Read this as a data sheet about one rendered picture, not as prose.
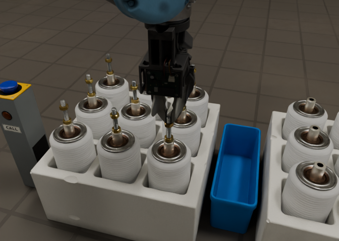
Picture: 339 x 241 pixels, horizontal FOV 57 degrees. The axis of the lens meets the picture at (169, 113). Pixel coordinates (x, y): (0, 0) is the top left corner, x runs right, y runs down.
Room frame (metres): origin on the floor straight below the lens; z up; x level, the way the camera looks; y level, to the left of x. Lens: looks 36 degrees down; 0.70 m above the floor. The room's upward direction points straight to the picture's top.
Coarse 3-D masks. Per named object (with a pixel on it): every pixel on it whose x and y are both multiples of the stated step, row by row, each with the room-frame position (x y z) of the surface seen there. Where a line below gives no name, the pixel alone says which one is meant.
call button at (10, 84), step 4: (0, 84) 0.64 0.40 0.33; (4, 84) 0.63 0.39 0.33; (8, 84) 0.63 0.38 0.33; (12, 84) 0.63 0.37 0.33; (16, 84) 0.64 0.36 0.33; (0, 88) 0.62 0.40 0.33; (4, 88) 0.62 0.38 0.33; (8, 88) 0.62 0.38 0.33; (12, 88) 0.62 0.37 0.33; (16, 88) 0.64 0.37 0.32; (4, 92) 0.62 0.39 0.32; (8, 92) 0.62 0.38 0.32
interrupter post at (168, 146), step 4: (164, 140) 0.49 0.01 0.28; (164, 144) 0.48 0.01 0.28; (168, 144) 0.48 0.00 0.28; (172, 144) 0.48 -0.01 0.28; (164, 148) 0.48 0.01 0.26; (168, 148) 0.48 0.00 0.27; (172, 148) 0.48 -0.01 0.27; (164, 152) 0.48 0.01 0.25; (168, 152) 0.48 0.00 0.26; (172, 152) 0.48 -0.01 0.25
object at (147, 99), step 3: (138, 93) 0.72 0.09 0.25; (138, 96) 0.71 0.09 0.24; (141, 96) 0.71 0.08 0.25; (144, 96) 0.71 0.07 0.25; (147, 96) 0.71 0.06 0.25; (150, 96) 0.71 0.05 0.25; (165, 96) 0.73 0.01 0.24; (141, 99) 0.71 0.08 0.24; (144, 99) 0.70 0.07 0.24; (147, 99) 0.70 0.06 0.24; (150, 99) 0.70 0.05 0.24; (144, 102) 0.70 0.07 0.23; (147, 102) 0.70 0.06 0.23; (150, 102) 0.70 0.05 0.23; (165, 102) 0.73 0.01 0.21; (150, 105) 0.70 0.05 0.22; (156, 114) 0.70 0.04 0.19; (156, 117) 0.70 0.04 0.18; (159, 117) 0.71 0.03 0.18; (159, 120) 0.71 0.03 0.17
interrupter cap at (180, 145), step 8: (160, 144) 0.51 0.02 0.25; (176, 144) 0.51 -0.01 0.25; (184, 144) 0.51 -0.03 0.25; (152, 152) 0.48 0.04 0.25; (160, 152) 0.48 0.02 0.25; (176, 152) 0.48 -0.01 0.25; (184, 152) 0.48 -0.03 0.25; (160, 160) 0.46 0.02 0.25; (168, 160) 0.46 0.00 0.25; (176, 160) 0.46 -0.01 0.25
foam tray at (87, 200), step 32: (160, 128) 0.66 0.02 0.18; (96, 160) 0.53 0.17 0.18; (192, 160) 0.53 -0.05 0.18; (64, 192) 0.48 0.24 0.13; (96, 192) 0.45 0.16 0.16; (128, 192) 0.44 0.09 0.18; (160, 192) 0.44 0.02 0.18; (192, 192) 0.44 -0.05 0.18; (96, 224) 0.46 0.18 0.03; (128, 224) 0.44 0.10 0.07; (160, 224) 0.42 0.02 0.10; (192, 224) 0.40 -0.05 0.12
